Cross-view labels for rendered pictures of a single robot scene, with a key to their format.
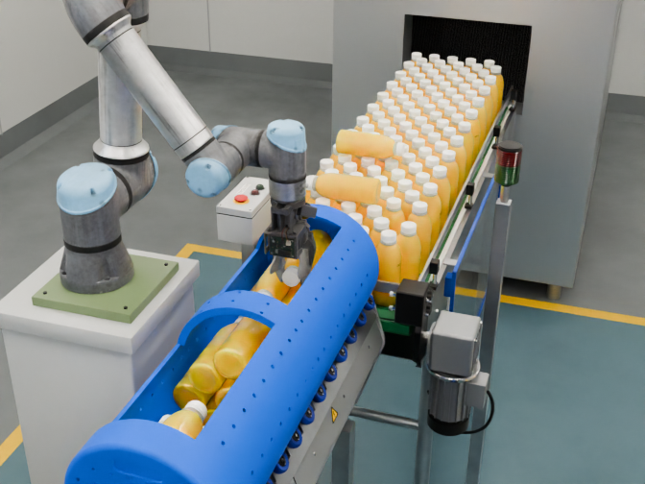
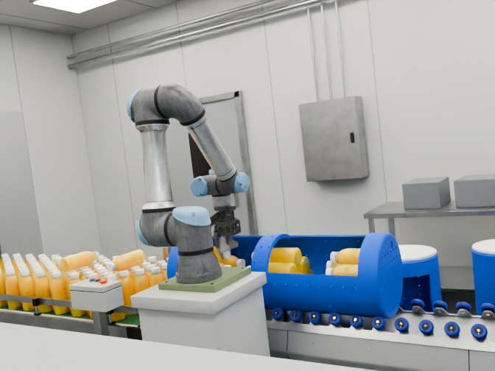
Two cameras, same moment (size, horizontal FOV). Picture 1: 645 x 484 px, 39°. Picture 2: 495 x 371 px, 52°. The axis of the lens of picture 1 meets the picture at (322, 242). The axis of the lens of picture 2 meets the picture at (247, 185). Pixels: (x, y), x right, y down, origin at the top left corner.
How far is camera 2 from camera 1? 237 cm
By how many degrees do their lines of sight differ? 76
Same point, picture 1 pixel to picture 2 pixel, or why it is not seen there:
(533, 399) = not seen: outside the picture
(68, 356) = (241, 311)
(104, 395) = (255, 327)
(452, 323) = not seen: hidden behind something
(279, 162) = not seen: hidden behind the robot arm
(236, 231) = (115, 299)
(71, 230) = (206, 238)
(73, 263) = (210, 260)
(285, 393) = (323, 248)
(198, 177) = (244, 179)
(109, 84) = (165, 161)
